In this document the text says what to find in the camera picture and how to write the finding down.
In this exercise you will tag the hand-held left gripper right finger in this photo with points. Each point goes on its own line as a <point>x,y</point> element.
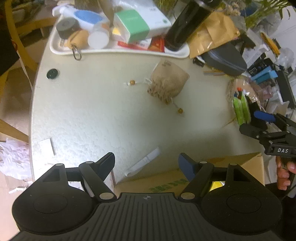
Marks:
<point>187,166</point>

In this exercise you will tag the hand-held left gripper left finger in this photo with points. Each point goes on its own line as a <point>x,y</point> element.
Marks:
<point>107,164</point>

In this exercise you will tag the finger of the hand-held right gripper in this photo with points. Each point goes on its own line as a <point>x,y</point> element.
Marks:
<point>252,129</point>
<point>263,115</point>

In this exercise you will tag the yellow snack packet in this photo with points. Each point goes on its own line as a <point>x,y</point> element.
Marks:
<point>217,186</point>

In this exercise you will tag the brown cardboard box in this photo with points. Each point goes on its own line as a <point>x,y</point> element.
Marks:
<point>231,166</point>

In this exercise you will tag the person's right hand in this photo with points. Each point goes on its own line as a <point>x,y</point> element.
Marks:
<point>283,178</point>

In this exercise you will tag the black fabric pouch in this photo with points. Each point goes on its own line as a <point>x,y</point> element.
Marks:
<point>254,105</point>

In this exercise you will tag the green wet wipe packet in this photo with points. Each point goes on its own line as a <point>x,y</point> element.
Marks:
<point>238,111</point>
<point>245,111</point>

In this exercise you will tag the small colourful trinkets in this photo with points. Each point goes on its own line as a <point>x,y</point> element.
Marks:
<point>239,91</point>

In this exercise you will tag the black device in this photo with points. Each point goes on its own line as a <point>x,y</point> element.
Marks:
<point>285,85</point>

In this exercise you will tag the clear ribbed basket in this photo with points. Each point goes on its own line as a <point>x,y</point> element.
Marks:
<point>233,83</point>

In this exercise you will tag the black printed carton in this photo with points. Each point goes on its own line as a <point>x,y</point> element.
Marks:
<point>261,68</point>

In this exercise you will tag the white tall carton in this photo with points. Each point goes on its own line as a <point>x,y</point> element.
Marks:
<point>253,53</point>

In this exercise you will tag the white label sticker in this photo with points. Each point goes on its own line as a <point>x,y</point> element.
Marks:
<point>45,146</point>

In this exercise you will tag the grey zip case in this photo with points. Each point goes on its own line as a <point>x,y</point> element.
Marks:
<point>226,58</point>

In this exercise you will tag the yellow black folded umbrella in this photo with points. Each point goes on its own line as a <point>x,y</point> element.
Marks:
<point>269,42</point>

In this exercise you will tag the crumpled white paper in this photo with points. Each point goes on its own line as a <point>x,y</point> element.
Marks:
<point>13,162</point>

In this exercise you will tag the brown paper bag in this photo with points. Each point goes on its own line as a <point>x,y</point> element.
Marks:
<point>215,30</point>

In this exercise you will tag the lucky bamboo in glass vase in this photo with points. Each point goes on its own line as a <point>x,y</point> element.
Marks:
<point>266,11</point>

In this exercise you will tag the black round button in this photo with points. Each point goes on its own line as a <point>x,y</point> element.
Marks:
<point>52,74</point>

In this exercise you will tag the white plastic tray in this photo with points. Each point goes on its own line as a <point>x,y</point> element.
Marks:
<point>115,52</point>

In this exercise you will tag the dried flower sprig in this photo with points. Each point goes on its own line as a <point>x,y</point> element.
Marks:
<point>233,7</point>

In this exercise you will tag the black thermos bottle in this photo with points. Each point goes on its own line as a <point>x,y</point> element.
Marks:
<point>185,25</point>

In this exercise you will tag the red white flat box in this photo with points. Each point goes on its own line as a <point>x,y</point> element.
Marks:
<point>134,44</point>

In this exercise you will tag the orange red packet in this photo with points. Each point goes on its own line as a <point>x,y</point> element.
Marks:
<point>157,45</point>

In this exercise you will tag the white round jar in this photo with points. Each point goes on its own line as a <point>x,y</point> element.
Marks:
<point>98,39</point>

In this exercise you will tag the wooden chair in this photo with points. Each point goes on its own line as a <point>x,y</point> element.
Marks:
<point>25,55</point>

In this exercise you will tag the green white carton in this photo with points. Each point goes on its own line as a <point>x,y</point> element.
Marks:
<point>131,25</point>

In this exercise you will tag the dark grey round container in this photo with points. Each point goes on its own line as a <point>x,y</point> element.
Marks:
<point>68,26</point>

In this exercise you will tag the white bottle blue label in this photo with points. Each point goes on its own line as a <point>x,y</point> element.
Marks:
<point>85,17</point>

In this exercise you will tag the white plastic bag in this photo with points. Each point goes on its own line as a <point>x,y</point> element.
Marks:
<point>134,4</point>

